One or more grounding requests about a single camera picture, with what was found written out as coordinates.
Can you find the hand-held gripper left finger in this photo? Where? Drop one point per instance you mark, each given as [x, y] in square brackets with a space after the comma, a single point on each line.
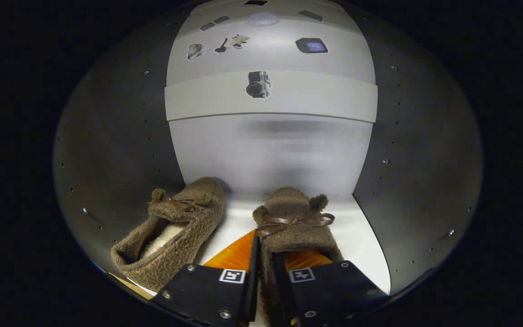
[251, 295]

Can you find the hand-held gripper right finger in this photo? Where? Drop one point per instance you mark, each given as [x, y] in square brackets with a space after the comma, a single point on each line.
[329, 290]

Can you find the brown fuzzy shoe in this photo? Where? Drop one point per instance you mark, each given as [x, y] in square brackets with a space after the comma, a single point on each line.
[189, 245]
[295, 213]

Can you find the grey shoe cabinet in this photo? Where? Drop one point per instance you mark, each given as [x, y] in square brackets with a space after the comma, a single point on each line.
[107, 150]

